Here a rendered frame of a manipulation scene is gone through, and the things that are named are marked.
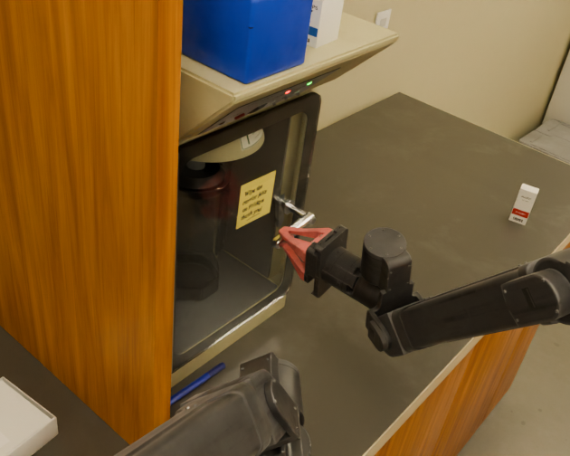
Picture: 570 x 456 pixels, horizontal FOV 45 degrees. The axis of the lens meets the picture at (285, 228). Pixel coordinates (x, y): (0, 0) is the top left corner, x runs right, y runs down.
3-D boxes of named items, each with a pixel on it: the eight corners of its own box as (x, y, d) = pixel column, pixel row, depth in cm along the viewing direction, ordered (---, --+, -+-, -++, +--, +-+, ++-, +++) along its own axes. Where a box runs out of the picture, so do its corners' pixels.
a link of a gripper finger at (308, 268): (295, 203, 104) (345, 230, 100) (294, 237, 109) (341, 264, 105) (266, 225, 101) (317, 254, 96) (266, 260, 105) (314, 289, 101)
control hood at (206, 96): (156, 137, 80) (156, 57, 75) (322, 73, 102) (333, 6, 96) (225, 179, 75) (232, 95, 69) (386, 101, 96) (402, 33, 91)
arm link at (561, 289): (571, 328, 52) (675, 283, 55) (540, 260, 53) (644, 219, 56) (373, 364, 93) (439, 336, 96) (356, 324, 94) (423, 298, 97)
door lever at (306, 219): (253, 238, 106) (252, 225, 104) (293, 208, 112) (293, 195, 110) (279, 254, 104) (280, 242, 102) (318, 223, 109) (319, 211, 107)
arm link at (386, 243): (382, 357, 91) (436, 336, 93) (391, 302, 83) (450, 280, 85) (338, 295, 99) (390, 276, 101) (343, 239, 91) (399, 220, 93)
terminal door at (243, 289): (159, 377, 105) (163, 151, 82) (287, 289, 125) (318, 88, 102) (163, 380, 105) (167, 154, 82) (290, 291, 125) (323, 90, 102)
